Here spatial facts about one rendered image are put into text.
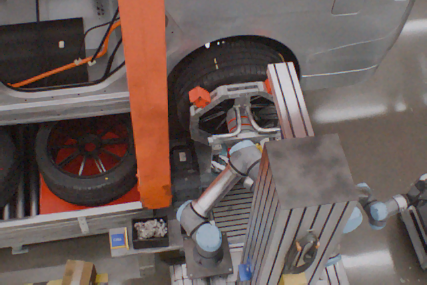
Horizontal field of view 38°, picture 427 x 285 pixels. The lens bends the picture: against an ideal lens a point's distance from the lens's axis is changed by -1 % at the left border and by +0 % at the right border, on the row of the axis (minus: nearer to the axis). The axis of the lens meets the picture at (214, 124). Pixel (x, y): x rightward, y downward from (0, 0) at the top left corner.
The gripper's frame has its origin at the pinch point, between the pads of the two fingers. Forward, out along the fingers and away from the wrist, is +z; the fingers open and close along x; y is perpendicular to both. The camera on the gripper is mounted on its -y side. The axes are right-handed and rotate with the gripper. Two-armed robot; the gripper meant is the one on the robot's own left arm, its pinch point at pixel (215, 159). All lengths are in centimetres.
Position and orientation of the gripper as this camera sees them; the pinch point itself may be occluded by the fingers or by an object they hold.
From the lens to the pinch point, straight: 337.8
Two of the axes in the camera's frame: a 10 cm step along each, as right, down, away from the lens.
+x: 5.7, -6.7, 4.8
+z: -8.2, -4.9, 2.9
